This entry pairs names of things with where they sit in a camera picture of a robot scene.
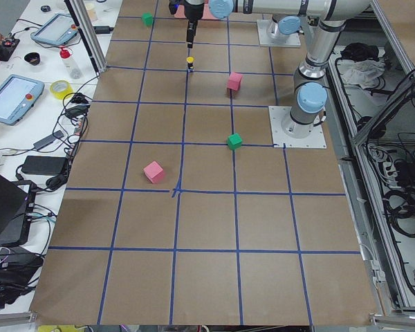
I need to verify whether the yellow tape roll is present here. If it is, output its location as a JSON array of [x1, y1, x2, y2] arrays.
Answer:
[[49, 80, 73, 100]]

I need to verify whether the green cube near arm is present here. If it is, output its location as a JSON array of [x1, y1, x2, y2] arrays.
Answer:
[[227, 133, 243, 151]]

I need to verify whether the yellow push button switch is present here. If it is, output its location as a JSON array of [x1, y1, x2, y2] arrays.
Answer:
[[186, 56, 194, 73]]

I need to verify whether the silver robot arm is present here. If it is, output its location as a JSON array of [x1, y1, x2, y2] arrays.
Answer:
[[267, 15, 301, 39], [208, 1, 369, 138]]

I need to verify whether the white crumpled cloth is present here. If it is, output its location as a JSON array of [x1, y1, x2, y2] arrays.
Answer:
[[342, 60, 385, 89]]

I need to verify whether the pink plastic bin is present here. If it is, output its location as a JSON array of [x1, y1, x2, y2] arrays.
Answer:
[[174, 3, 216, 20]]

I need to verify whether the pink cube near robot bases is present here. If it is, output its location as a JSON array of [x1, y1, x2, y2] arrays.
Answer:
[[227, 72, 243, 91]]

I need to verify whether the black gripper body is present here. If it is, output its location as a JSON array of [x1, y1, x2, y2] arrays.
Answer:
[[169, 0, 205, 30]]

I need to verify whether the aluminium frame post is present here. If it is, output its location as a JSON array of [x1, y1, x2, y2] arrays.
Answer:
[[64, 0, 107, 74]]

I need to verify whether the red cap squeeze bottle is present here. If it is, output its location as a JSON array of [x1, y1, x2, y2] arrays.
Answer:
[[58, 46, 84, 80]]

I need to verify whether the green cube beside pink bin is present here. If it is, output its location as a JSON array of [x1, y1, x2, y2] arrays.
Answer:
[[141, 12, 154, 27]]

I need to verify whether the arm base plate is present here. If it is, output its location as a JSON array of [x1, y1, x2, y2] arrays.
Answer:
[[268, 106, 326, 149], [257, 19, 301, 48]]

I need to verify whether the black laptop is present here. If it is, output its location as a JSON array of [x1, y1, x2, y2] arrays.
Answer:
[[0, 175, 36, 248]]

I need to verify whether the black small bowl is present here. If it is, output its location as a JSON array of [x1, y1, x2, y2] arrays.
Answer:
[[24, 52, 41, 66]]

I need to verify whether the lower teach pendant tablet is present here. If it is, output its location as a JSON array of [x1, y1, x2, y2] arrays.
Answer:
[[0, 74, 45, 125]]

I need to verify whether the pink cube far from bases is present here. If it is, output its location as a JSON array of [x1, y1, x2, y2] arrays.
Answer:
[[143, 161, 165, 184]]

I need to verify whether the teach pendant tablet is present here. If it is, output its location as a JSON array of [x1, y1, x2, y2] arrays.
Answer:
[[0, 74, 45, 125], [30, 14, 77, 46]]

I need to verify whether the upper teach pendant tablet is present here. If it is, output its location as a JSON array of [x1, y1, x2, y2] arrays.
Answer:
[[30, 14, 77, 46]]

